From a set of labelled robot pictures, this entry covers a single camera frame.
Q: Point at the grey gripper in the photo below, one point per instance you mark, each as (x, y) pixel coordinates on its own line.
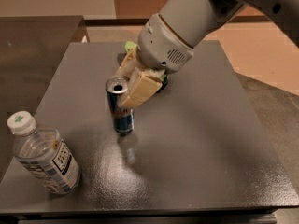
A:
(160, 46)

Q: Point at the redbull can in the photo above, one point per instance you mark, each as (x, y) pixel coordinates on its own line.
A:
(123, 118)

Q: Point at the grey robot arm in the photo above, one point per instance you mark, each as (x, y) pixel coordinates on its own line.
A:
(193, 20)

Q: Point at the clear plastic water bottle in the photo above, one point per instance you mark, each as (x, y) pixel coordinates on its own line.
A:
(42, 151)

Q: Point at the green chip bag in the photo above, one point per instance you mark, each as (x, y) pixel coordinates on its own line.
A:
(130, 46)

